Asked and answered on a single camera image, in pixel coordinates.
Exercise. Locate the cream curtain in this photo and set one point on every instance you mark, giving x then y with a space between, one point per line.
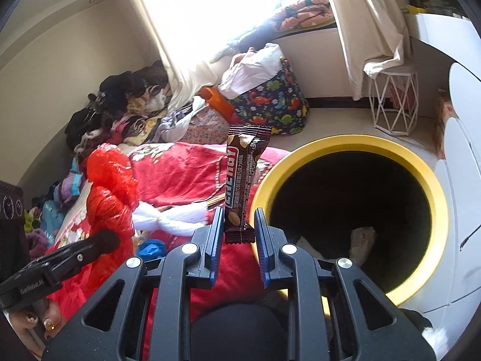
176 56
360 18

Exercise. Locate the pink floral fabric bag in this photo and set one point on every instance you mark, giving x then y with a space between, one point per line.
210 126

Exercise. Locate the yellow rimmed trash bin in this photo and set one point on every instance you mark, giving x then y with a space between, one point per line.
357 143

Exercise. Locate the person's left hand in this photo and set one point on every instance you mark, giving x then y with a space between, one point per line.
50 317

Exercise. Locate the camouflage bag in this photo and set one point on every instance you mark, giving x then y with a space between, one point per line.
432 0

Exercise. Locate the blue plastic bag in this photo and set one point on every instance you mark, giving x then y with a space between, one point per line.
150 249

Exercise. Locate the white foam fruit net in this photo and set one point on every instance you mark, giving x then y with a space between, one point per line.
169 220

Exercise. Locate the white window seat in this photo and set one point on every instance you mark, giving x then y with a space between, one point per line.
319 60

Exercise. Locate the pink patterned blanket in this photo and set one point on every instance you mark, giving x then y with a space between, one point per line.
304 13

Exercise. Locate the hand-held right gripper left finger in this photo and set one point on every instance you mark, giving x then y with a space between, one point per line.
213 248

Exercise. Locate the white desk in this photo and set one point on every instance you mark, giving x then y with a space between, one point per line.
439 34

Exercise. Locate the orange printed carton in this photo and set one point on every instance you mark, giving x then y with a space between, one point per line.
445 120

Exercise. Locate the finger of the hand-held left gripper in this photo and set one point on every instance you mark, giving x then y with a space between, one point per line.
80 252

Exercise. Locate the light blue cloth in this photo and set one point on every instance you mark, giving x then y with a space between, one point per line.
50 218

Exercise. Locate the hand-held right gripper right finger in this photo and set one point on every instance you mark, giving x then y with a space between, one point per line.
263 248

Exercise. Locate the dark jacket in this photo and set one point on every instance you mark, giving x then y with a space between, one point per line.
251 39

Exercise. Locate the pink box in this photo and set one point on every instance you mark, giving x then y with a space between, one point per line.
404 96

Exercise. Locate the white orange crumpled wrapper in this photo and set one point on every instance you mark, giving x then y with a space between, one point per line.
362 242

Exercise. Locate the red plastic bag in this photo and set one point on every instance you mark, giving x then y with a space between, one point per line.
109 195

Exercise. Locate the dinosaur print fabric basket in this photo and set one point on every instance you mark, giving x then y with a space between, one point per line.
270 109

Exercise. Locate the yellow small object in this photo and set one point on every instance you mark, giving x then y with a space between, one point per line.
413 9

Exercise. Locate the purple striped cloth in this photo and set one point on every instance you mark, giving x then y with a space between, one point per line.
69 188

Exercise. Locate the red floral blanket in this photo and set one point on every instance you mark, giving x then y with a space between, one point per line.
180 173

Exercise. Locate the white cloth bundle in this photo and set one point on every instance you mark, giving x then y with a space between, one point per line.
248 71

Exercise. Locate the pile of clothes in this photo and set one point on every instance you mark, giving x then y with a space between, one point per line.
124 97

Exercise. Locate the white drawer chest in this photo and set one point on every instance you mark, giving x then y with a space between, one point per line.
462 180

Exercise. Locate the orange bag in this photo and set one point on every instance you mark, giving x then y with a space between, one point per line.
221 105

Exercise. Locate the brown candy bar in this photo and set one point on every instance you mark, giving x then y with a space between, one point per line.
240 180

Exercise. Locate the pale green cloth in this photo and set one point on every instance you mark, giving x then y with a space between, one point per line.
221 54

